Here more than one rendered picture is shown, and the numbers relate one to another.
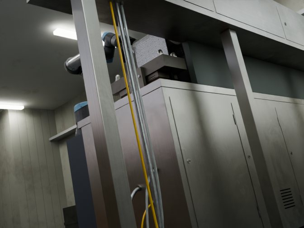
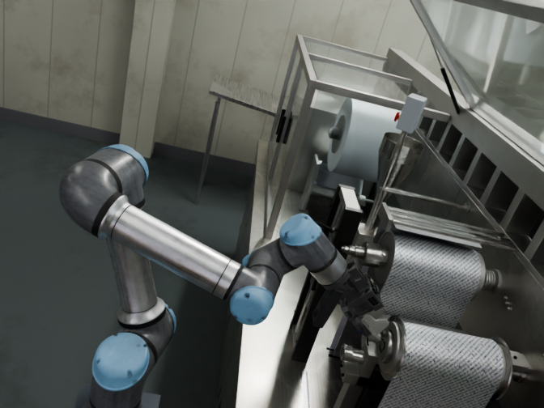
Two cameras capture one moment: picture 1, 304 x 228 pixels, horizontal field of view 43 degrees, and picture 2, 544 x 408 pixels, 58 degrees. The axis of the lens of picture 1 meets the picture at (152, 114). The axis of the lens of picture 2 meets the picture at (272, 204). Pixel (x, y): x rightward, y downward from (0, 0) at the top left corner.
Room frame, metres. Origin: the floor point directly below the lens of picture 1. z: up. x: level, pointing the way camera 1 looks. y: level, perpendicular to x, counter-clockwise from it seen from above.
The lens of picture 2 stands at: (1.79, 0.90, 1.96)
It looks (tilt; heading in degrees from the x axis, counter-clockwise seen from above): 26 degrees down; 310
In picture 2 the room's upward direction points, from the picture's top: 16 degrees clockwise
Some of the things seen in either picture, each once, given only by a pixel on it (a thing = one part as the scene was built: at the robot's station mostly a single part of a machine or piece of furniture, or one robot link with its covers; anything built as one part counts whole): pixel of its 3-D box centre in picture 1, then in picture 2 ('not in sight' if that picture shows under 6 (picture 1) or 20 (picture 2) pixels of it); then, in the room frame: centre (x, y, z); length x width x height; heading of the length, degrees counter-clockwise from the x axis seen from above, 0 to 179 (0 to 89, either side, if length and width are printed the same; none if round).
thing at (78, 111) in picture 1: (84, 112); (121, 369); (2.48, 0.44, 1.07); 0.13 x 0.12 x 0.14; 124
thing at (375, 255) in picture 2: not in sight; (373, 255); (2.30, -0.17, 1.34); 0.06 x 0.06 x 0.06; 47
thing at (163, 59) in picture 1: (146, 77); not in sight; (1.86, -0.01, 1.00); 0.40 x 0.16 x 0.06; 47
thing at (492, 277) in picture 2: not in sight; (482, 278); (2.09, -0.40, 1.34); 0.07 x 0.07 x 0.07; 47
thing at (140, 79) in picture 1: (136, 81); not in sight; (1.79, 0.04, 0.97); 0.10 x 0.03 x 0.11; 47
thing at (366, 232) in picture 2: not in sight; (370, 226); (2.56, -0.58, 1.19); 0.14 x 0.14 x 0.57
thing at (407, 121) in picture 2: not in sight; (409, 112); (2.49, -0.41, 1.66); 0.07 x 0.07 x 0.10; 22
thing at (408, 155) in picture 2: not in sight; (401, 148); (2.56, -0.58, 1.50); 0.14 x 0.14 x 0.06
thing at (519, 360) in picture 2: not in sight; (516, 360); (1.90, -0.23, 1.28); 0.06 x 0.05 x 0.02; 47
